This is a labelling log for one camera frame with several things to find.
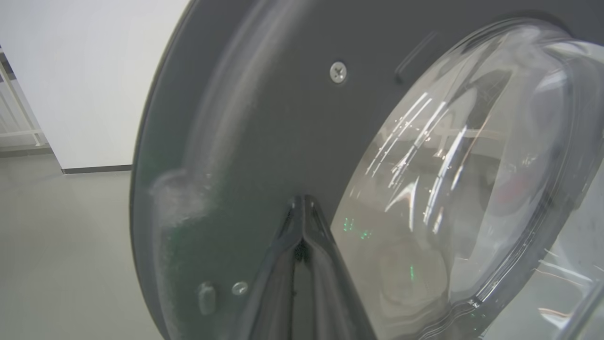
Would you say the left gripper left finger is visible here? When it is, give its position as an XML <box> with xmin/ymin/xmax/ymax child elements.
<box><xmin>236</xmin><ymin>196</ymin><xmax>302</xmax><ymax>340</ymax></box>

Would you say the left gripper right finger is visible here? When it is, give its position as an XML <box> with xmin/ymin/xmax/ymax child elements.
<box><xmin>303</xmin><ymin>196</ymin><xmax>378</xmax><ymax>340</ymax></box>

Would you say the washing machine door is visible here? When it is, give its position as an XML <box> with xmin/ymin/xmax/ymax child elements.
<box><xmin>130</xmin><ymin>0</ymin><xmax>604</xmax><ymax>340</ymax></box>

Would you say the white metal railing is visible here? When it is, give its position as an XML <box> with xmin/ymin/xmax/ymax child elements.
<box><xmin>0</xmin><ymin>47</ymin><xmax>48</xmax><ymax>148</ymax></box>

